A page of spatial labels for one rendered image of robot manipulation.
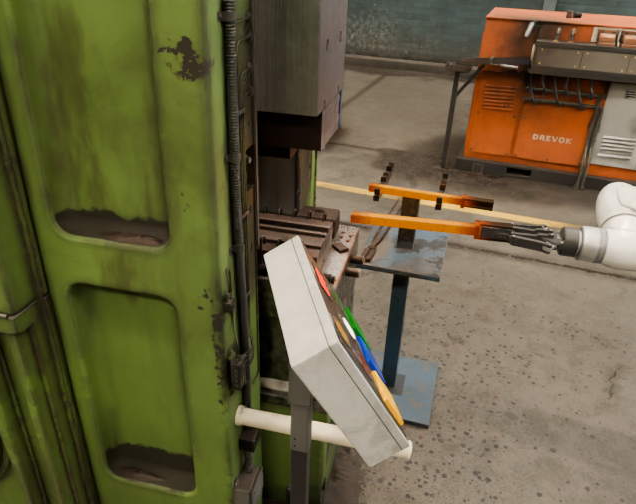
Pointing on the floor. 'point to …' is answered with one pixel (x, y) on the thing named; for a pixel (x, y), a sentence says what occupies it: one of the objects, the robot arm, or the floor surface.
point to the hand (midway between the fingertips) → (493, 231)
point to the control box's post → (300, 453)
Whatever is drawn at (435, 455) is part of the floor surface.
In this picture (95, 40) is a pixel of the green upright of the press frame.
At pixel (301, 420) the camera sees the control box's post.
